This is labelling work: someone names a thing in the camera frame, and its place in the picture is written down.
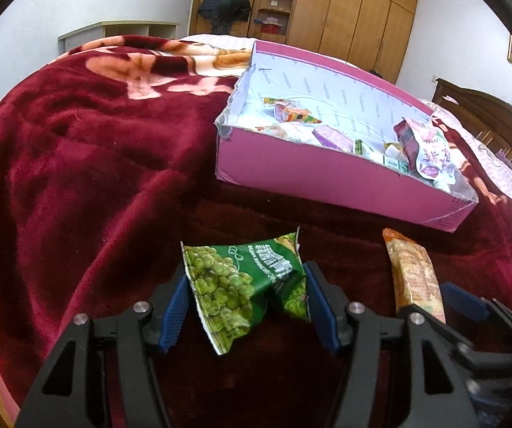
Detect dark red floral blanket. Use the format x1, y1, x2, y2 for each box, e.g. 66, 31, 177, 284
0, 36, 512, 428

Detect wooden headboard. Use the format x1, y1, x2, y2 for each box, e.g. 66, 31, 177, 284
432, 78, 512, 197

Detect orange biscuit packet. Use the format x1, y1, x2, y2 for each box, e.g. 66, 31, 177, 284
381, 227, 447, 324

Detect wooden wardrobe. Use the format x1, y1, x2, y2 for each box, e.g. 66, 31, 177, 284
189, 0, 419, 85

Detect hanging dark jackets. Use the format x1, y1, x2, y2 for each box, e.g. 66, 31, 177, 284
197, 0, 253, 35

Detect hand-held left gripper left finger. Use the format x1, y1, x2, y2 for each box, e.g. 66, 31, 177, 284
15, 272, 193, 428

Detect light green snack packet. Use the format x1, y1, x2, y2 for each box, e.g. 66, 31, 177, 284
354, 140, 412, 174

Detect pink cardboard box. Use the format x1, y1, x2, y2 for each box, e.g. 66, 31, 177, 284
213, 39, 480, 233

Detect cream snack packet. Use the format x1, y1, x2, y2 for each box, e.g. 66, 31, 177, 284
278, 122, 316, 143

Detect low white shelf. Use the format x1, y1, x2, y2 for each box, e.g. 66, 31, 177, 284
57, 21, 181, 54

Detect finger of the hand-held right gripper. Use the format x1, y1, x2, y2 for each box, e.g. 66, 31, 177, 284
443, 282, 512, 358

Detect green pea snack packet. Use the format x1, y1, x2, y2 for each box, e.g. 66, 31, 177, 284
181, 227, 312, 356

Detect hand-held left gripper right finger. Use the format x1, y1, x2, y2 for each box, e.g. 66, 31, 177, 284
303, 260, 480, 428

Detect orange green candy packet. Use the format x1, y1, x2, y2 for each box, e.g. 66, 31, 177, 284
262, 97, 323, 126

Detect pink white snack packet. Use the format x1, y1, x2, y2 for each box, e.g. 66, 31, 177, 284
393, 117, 457, 193

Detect purple lid jelly cup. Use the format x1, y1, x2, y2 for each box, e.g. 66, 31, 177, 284
314, 125, 355, 152

